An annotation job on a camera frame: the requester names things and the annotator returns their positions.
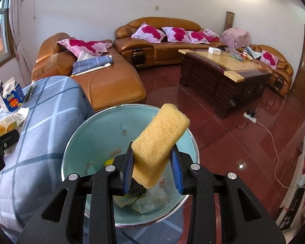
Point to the teal enamel basin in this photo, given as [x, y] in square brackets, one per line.
[96, 137]

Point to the dark wooden coffee table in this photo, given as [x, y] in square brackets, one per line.
[213, 86]

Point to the rolled patterned mat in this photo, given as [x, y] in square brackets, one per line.
[228, 21]

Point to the yellow sponge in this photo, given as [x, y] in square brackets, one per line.
[157, 137]

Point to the blue white cloth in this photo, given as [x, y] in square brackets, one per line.
[253, 53]

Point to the pale curtain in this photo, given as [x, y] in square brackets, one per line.
[20, 30]

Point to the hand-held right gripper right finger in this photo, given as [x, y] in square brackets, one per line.
[176, 172]

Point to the folded blue plaid cloth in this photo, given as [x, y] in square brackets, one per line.
[94, 64]

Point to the brown leather corner sofa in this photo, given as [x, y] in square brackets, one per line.
[111, 86]

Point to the pink cloth covered stand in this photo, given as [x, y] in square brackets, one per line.
[236, 38]

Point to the folded white cloth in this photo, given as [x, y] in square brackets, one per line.
[83, 56]

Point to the dark foil wrapper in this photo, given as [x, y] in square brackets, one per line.
[29, 92]

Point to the white power strip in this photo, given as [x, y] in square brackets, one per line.
[250, 117]

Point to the blue white milk carton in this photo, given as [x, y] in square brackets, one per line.
[11, 99]

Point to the white packet yellow fruit print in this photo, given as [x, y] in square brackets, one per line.
[12, 122]

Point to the yellow wrapper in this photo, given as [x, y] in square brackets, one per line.
[109, 162]

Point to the teal patterned item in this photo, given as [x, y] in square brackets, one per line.
[237, 56]

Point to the white tissue box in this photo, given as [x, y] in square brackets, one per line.
[214, 50]

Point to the brown leather armchair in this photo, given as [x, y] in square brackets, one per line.
[282, 78]

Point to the dark yarn bundle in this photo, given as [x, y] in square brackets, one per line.
[137, 190]

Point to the large pink red flower pillow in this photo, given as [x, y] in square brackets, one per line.
[83, 46]

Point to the clear plastic bag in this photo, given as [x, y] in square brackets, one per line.
[162, 185]

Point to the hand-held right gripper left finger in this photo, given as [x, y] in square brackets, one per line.
[128, 175]

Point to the yellow white printed plastic bag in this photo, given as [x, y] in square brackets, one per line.
[144, 205]

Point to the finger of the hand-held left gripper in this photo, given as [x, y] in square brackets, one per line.
[7, 138]

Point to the small floral pink pillow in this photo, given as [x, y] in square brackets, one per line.
[212, 34]

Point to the blue plaid tablecloth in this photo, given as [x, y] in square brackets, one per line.
[53, 111]

